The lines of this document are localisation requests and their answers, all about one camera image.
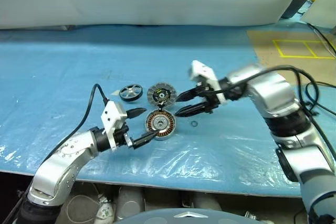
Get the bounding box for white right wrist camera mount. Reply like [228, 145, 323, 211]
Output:
[188, 60, 228, 104]

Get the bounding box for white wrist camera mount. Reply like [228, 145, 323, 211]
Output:
[188, 60, 228, 104]
[101, 101, 128, 152]

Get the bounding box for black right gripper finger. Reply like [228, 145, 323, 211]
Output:
[175, 88, 203, 103]
[175, 103, 211, 118]

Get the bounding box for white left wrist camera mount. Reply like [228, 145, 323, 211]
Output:
[101, 101, 128, 152]

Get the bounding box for black spoked wheel cap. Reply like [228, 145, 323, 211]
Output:
[119, 83, 144, 102]

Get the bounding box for brown cardboard sheet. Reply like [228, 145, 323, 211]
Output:
[246, 28, 336, 96]

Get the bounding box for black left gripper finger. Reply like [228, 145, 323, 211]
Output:
[127, 107, 147, 118]
[132, 131, 158, 150]

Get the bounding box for white panel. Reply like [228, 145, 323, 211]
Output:
[301, 0, 336, 29]

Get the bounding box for thin black cable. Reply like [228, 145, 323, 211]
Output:
[307, 23, 336, 59]

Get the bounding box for grey robot torso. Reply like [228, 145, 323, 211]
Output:
[112, 207, 259, 224]

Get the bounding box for thick black looped cable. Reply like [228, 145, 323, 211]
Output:
[299, 81, 336, 116]

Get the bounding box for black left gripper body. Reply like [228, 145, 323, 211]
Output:
[114, 124, 135, 150]

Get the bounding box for grey cylinder under table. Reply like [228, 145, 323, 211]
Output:
[117, 186, 145, 221]

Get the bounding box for motor housing with copper windings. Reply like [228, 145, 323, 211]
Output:
[143, 110, 176, 141]

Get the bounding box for blue plastic table sheet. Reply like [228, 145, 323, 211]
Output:
[0, 23, 336, 198]

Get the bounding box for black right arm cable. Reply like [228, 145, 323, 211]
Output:
[207, 65, 336, 172]

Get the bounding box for white cord loop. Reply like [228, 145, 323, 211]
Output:
[65, 194, 102, 222]

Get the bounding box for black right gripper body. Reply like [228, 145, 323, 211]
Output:
[195, 81, 222, 114]

